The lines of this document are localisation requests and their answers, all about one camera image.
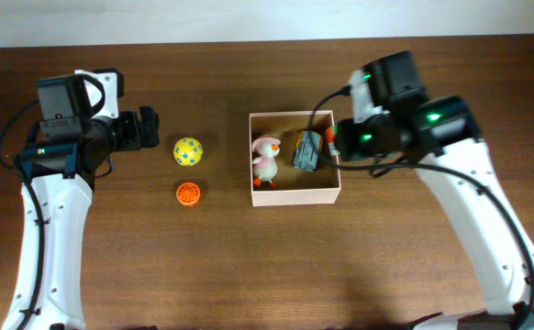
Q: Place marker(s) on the white duck toy pink hat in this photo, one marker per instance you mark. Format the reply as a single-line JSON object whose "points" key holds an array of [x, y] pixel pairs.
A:
{"points": [[264, 166]]}

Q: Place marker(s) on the beige open cardboard box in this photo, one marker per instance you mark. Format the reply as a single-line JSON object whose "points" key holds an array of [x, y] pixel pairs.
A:
{"points": [[292, 186]]}

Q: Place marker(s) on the multicolour puzzle cube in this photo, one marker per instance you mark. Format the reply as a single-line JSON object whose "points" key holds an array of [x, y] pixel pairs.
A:
{"points": [[330, 139]]}

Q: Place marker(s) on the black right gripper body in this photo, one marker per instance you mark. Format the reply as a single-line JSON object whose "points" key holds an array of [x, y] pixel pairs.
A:
{"points": [[364, 138]]}

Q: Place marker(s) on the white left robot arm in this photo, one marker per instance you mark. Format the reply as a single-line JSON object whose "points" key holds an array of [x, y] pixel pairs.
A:
{"points": [[80, 128]]}

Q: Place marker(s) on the yellow ball blue letters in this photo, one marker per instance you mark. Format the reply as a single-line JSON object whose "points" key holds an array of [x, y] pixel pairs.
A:
{"points": [[188, 151]]}

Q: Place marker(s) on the orange lattice ball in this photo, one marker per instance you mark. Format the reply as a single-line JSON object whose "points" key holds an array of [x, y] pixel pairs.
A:
{"points": [[188, 194]]}

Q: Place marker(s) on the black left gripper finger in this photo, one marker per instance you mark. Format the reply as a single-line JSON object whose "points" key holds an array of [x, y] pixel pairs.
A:
{"points": [[148, 116], [149, 137]]}

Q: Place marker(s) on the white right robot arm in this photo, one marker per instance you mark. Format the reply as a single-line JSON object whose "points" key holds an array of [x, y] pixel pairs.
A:
{"points": [[441, 141]]}

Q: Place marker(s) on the yellow and grey toy truck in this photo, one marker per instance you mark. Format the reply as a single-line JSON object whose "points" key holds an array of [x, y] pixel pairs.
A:
{"points": [[308, 146]]}

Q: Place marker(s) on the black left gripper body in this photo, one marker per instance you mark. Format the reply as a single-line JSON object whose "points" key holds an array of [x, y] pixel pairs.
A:
{"points": [[108, 125]]}

